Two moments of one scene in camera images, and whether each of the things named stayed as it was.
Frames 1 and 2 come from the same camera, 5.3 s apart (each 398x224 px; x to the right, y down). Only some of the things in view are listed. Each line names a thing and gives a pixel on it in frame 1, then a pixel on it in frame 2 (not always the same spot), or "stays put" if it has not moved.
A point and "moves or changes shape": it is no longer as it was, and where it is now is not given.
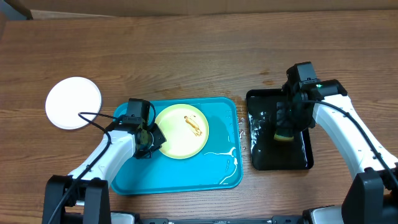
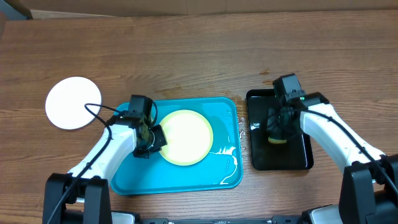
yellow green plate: x=186 y=129 moves or changes shape
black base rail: x=277 y=219 stays put
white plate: x=68 y=98 stays put
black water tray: x=267 y=153 stays put
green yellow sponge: x=278 y=137 moves or changes shape
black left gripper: x=160 y=139 stays put
